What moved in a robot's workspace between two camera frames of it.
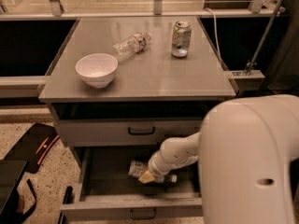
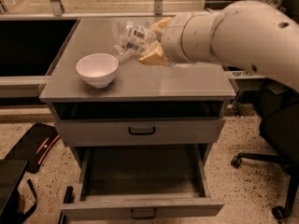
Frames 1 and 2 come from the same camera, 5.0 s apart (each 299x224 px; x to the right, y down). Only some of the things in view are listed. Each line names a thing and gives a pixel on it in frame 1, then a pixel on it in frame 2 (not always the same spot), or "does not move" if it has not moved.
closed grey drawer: [124, 132] does not move
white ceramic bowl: [97, 69] does not move
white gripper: [154, 168] to [172, 37]
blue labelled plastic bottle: [137, 168] to [132, 38]
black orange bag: [34, 146] does not move
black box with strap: [11, 202] does not move
